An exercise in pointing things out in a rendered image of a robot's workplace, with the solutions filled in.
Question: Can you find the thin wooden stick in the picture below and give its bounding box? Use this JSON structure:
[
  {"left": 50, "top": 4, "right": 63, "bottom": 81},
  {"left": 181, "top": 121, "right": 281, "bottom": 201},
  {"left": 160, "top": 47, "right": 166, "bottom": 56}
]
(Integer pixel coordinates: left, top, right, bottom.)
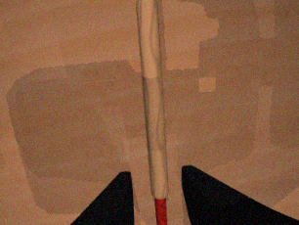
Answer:
[{"left": 135, "top": 0, "right": 169, "bottom": 225}]

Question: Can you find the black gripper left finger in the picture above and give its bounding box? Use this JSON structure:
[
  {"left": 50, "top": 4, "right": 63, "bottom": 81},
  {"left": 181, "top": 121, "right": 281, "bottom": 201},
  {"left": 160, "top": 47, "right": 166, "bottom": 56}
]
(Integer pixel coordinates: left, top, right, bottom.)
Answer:
[{"left": 69, "top": 171, "right": 134, "bottom": 225}]

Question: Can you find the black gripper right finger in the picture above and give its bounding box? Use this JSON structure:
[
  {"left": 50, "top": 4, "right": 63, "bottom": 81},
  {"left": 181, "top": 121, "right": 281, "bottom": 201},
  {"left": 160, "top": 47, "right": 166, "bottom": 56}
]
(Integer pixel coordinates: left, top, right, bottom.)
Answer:
[{"left": 181, "top": 166, "right": 299, "bottom": 225}]

